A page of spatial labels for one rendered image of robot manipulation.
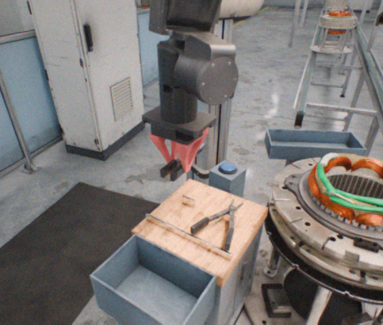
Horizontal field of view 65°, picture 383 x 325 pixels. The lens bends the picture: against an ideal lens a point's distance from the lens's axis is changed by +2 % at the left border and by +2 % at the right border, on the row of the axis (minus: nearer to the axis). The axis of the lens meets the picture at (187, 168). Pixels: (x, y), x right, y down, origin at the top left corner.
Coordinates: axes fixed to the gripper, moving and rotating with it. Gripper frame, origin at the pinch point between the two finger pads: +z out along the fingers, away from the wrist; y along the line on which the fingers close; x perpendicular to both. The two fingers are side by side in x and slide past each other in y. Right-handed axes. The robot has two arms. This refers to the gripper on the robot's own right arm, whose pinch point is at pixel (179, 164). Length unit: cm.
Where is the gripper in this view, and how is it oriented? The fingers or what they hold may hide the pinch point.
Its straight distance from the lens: 51.5
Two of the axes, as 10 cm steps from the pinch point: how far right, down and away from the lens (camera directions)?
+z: 0.0, 8.3, 5.6
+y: 8.5, 3.0, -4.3
